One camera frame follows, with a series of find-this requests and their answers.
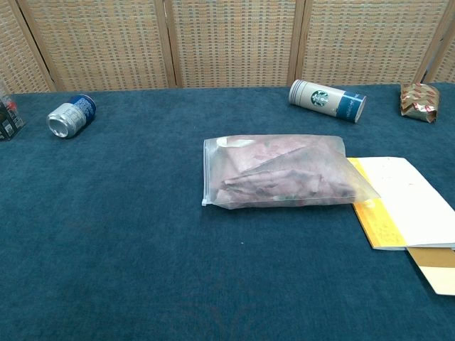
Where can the dark box at left edge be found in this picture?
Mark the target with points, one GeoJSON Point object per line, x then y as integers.
{"type": "Point", "coordinates": [9, 120]}

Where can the brown and cream card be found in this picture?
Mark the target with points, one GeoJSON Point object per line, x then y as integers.
{"type": "Point", "coordinates": [437, 273]}

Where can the yellow and white book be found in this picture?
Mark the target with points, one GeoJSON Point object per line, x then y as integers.
{"type": "Point", "coordinates": [401, 206]}

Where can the woven rattan folding screen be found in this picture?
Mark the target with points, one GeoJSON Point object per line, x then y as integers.
{"type": "Point", "coordinates": [231, 42]}

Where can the dark blue table cover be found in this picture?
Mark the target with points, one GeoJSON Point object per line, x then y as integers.
{"type": "Point", "coordinates": [106, 231]}

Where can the gold foil snack packet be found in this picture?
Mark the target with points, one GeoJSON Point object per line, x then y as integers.
{"type": "Point", "coordinates": [419, 101]}

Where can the transparent plastic zip bag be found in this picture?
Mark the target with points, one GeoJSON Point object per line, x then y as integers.
{"type": "Point", "coordinates": [211, 177]}

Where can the silver and blue drink can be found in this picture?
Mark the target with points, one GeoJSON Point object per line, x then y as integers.
{"type": "Point", "coordinates": [69, 115]}

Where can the white and blue Starbucks tumbler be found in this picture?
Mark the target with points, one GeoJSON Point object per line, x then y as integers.
{"type": "Point", "coordinates": [320, 97]}

